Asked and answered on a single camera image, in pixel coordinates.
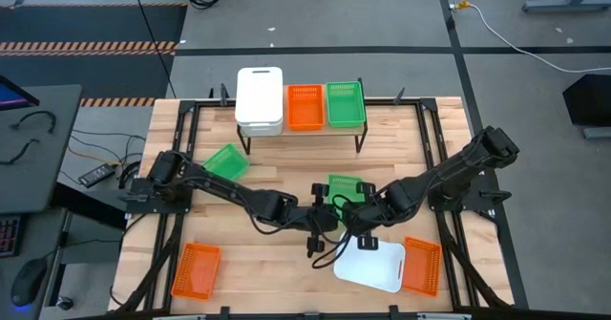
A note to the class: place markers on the green slotted plastic basket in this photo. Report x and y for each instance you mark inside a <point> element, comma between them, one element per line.
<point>226,162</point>
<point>346,105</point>
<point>341,186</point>

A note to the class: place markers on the orange slotted plastic basket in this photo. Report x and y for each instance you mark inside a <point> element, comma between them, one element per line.
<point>422,267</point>
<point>195,272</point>
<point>305,110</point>

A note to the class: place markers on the black computer mouse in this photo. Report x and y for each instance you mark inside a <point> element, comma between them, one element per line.
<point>28,282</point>

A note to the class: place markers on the computer monitor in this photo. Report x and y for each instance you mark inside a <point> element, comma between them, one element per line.
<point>14,95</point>

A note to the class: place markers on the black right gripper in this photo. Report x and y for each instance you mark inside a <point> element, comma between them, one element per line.
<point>365,217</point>

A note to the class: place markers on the black keyboard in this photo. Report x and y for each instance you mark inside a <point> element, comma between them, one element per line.
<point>7,236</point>

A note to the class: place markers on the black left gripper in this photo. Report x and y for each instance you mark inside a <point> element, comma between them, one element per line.
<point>320,219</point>

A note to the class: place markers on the grey desk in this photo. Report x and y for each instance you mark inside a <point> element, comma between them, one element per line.
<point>38,157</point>

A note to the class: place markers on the white plastic basket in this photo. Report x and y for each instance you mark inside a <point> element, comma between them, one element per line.
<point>260,95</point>
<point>372,267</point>
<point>260,130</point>

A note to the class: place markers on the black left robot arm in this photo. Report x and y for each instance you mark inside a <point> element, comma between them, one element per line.
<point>267,207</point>

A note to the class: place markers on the black box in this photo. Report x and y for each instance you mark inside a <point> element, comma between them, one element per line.
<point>589,100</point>

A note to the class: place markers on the black power adapter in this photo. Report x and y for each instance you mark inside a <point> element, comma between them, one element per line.
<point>97,175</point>

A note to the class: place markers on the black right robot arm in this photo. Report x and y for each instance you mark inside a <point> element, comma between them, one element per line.
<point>453,172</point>

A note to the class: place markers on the wooden shelf with black legs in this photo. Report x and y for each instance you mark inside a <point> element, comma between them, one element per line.
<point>310,132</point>

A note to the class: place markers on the black hazard-striped floor mat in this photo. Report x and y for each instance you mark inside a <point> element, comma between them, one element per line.
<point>86,24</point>

